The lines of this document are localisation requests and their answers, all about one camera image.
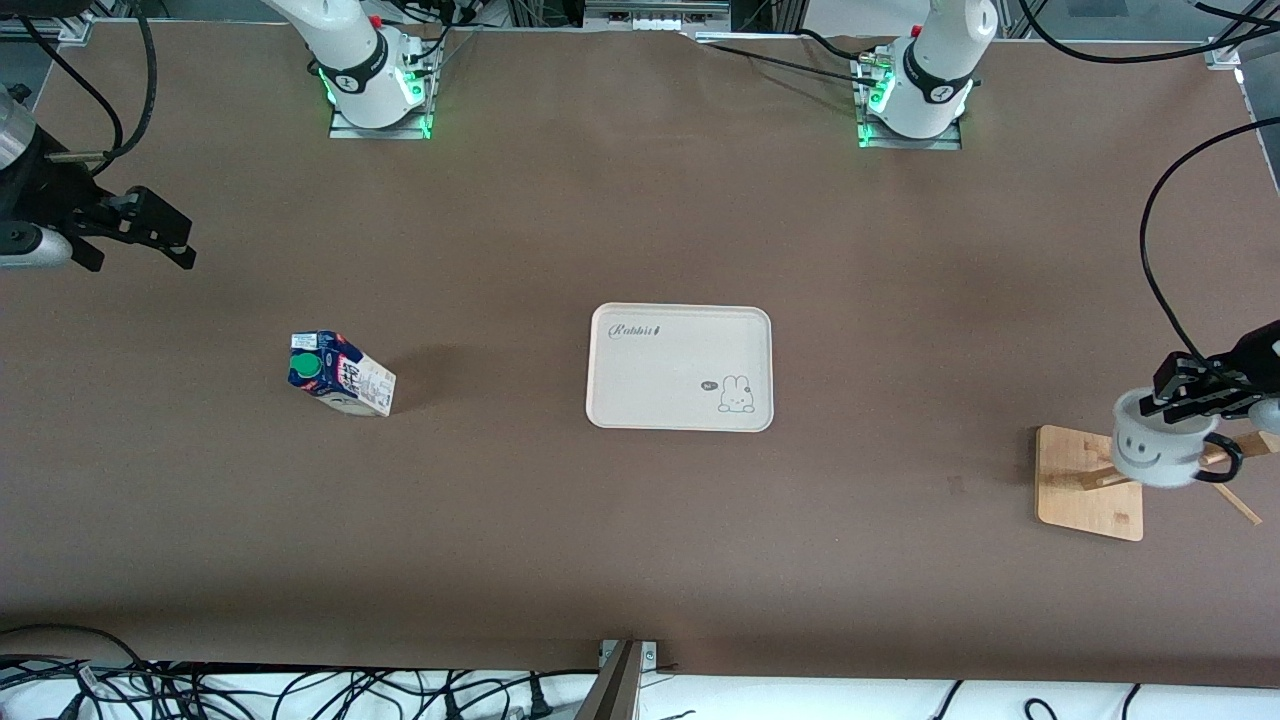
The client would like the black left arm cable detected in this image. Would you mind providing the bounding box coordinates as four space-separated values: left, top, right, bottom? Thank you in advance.
1142 118 1280 363

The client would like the aluminium profile post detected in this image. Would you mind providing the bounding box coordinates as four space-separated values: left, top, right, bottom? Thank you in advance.
573 640 646 720

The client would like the white smiley face cup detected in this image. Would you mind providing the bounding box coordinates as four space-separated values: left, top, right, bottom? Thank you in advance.
1112 388 1246 489

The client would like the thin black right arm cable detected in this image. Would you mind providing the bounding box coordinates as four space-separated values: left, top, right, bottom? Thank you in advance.
18 12 126 166

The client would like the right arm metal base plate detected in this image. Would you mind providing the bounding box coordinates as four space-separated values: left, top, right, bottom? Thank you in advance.
328 60 436 141

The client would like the blue white milk carton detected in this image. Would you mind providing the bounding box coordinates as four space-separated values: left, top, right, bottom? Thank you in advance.
288 331 397 417

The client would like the grey power strip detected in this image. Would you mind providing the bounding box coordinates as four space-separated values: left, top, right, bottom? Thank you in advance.
585 0 731 31

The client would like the wooden cup rack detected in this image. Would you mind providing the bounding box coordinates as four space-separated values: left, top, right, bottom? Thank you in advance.
1036 425 1280 542

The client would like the black cable behind arm base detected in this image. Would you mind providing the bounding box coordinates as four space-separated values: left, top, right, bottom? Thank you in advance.
395 0 483 71

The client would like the black cable on table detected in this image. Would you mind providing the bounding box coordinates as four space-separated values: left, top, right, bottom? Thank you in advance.
795 28 866 61
712 42 866 83

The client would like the beige rabbit print tray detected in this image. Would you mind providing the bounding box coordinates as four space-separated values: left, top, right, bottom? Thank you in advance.
586 303 775 433

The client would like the aluminium frame corner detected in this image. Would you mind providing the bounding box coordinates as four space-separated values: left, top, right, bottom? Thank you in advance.
1205 0 1280 71

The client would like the thin black overhead cable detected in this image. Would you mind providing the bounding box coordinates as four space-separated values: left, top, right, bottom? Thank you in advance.
1018 0 1280 65

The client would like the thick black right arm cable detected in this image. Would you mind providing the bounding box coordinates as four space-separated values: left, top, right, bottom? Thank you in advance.
92 0 161 176

